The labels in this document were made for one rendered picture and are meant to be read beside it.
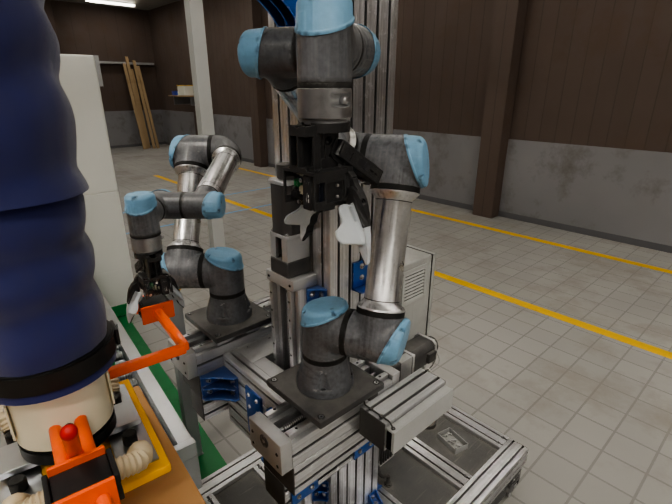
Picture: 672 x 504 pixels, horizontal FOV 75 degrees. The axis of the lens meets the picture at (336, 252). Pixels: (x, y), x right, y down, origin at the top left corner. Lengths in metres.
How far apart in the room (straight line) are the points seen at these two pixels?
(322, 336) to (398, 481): 1.15
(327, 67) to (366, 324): 0.61
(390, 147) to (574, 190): 5.51
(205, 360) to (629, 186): 5.50
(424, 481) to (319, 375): 1.10
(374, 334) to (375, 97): 0.64
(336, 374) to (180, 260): 0.64
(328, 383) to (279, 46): 0.76
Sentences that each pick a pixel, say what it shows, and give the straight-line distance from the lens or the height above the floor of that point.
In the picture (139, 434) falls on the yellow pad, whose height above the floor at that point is 1.08.
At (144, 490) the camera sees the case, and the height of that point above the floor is 0.94.
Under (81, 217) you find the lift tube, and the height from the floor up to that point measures 1.56.
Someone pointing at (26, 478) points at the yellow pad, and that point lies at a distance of 1.06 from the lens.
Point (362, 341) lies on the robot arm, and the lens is 1.03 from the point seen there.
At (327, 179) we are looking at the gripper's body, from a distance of 0.61.
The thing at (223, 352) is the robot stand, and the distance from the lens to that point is 1.53.
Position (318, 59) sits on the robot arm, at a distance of 0.60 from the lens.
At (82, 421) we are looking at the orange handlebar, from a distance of 0.98.
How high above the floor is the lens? 1.76
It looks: 20 degrees down
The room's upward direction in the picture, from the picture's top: straight up
